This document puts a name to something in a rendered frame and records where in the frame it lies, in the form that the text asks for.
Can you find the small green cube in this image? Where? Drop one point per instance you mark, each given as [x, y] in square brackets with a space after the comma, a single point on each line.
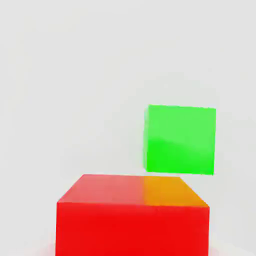
[180, 140]

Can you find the small red cube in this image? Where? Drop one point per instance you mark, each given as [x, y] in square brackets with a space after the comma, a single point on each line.
[132, 224]

